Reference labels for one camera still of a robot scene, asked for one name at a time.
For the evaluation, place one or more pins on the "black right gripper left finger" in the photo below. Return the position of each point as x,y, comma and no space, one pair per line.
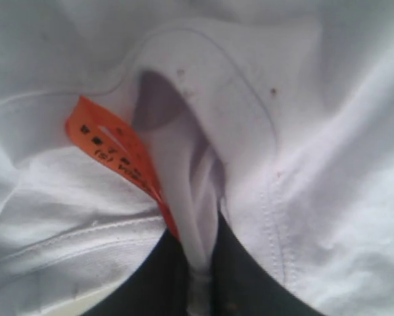
158,287

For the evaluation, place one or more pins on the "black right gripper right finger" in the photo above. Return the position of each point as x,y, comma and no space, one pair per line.
240,286

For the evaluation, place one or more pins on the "white t-shirt with red lettering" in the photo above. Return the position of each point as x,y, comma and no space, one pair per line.
122,119

